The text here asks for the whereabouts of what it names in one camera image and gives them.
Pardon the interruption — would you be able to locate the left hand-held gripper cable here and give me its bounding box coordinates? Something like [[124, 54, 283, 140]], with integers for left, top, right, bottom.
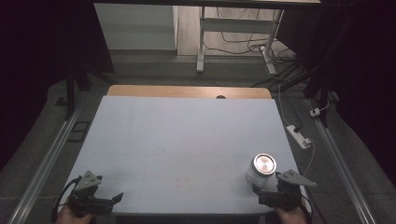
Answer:
[[50, 175, 82, 224]]

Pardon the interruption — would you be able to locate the clear glass jar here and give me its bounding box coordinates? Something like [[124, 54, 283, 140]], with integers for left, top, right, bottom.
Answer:
[[245, 161, 278, 190]]

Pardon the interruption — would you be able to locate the light blue table mat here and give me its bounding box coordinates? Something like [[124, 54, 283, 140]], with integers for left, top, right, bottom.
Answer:
[[53, 94, 313, 216]]

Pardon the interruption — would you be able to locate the white cabinet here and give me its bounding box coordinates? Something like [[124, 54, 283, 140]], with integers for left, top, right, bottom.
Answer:
[[93, 3, 179, 51]]

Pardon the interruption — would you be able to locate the small white adapter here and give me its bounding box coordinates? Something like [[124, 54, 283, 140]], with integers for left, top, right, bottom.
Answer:
[[309, 101, 331, 119]]

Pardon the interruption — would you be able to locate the white power strip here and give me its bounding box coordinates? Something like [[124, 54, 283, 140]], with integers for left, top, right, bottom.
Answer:
[[285, 124, 313, 150]]

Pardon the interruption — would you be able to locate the person's left hand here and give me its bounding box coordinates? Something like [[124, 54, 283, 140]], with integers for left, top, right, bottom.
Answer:
[[55, 203, 94, 224]]

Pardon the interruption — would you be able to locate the hand-held gripper cable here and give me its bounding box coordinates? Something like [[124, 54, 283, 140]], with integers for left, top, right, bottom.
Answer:
[[50, 175, 82, 224], [300, 191, 329, 224]]

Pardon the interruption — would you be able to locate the right hand-held gripper cable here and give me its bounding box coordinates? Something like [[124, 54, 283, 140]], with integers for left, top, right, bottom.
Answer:
[[300, 191, 329, 224]]

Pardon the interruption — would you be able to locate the aluminium floor rail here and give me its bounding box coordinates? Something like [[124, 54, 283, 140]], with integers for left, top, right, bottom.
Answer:
[[7, 99, 86, 224], [306, 98, 376, 224]]

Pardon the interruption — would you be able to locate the dark curtain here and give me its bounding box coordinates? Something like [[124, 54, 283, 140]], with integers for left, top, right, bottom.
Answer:
[[0, 0, 116, 173], [276, 0, 396, 189]]

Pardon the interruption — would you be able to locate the black stand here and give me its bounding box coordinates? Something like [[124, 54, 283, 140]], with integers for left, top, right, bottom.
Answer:
[[279, 60, 336, 129], [64, 60, 117, 121]]

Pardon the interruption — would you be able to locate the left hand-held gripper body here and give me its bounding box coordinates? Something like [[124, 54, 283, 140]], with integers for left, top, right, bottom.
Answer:
[[68, 170, 115, 217]]

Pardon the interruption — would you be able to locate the white-legged desk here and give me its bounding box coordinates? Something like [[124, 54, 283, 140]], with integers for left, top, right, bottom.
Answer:
[[92, 0, 321, 76]]

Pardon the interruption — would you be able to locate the person's right hand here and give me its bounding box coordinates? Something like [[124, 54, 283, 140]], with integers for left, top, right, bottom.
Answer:
[[273, 203, 312, 224]]

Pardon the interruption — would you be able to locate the white power strip cable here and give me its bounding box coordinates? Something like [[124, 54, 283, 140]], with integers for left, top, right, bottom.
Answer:
[[277, 83, 317, 180]]

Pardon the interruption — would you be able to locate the tangle of black floor cables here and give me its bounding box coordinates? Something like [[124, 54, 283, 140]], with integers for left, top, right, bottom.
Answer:
[[204, 7, 307, 90]]

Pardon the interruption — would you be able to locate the black rectangular floor frame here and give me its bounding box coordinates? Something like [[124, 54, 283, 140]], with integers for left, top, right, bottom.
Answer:
[[67, 120, 92, 144]]

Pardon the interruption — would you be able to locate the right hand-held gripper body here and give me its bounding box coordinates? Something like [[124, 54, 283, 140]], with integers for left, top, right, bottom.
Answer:
[[258, 168, 318, 213]]

